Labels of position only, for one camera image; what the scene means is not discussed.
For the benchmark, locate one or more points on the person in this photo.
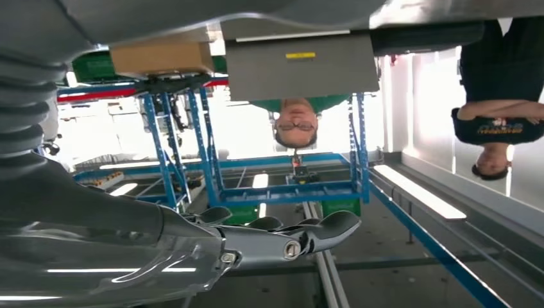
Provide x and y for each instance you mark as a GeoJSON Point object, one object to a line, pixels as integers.
{"type": "Point", "coordinates": [295, 123]}
{"type": "Point", "coordinates": [497, 76]}

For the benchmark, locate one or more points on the long ceiling light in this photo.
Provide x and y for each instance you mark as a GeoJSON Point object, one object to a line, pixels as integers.
{"type": "Point", "coordinates": [260, 180]}
{"type": "Point", "coordinates": [420, 193]}

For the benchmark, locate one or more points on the green plastic crate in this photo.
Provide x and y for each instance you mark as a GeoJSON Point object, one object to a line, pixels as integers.
{"type": "Point", "coordinates": [340, 207]}
{"type": "Point", "coordinates": [91, 68]}
{"type": "Point", "coordinates": [242, 214]}

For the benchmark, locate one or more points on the blue storage rack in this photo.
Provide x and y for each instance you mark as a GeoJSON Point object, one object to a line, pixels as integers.
{"type": "Point", "coordinates": [159, 144]}
{"type": "Point", "coordinates": [289, 195]}

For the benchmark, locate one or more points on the small black device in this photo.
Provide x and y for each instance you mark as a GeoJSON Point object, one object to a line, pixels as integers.
{"type": "Point", "coordinates": [301, 172]}

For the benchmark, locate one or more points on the cardboard box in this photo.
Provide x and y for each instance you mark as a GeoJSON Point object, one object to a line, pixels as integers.
{"type": "Point", "coordinates": [161, 59]}

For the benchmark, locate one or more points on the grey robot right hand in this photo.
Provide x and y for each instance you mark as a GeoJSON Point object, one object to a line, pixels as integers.
{"type": "Point", "coordinates": [106, 255]}

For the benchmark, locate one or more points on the stainless steel table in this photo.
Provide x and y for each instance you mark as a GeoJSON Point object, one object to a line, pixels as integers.
{"type": "Point", "coordinates": [446, 10]}

